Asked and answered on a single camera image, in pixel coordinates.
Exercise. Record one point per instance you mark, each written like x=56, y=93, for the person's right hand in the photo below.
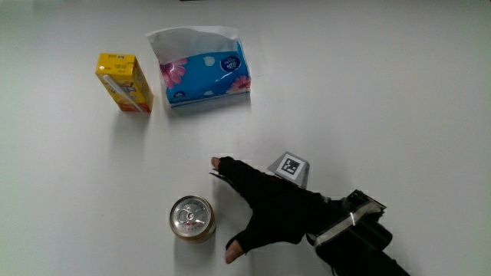
x=276, y=207

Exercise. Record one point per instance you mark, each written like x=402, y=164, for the gold red bull can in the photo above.
x=192, y=218

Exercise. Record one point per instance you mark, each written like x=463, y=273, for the person's right forearm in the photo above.
x=356, y=237

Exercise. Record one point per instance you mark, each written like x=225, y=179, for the blue floral tissue pack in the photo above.
x=203, y=67

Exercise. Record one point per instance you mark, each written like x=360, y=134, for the yellow juice carton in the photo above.
x=124, y=82

